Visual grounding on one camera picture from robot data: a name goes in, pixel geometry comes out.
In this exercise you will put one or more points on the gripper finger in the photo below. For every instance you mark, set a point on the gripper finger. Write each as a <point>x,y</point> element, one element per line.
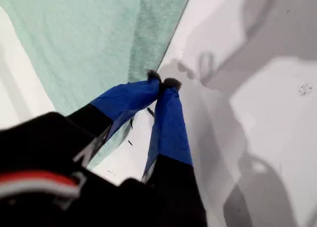
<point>171,138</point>
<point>123,101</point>

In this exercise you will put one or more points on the pale green T-shirt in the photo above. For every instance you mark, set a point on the pale green T-shirt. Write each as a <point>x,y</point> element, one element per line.
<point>74,39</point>

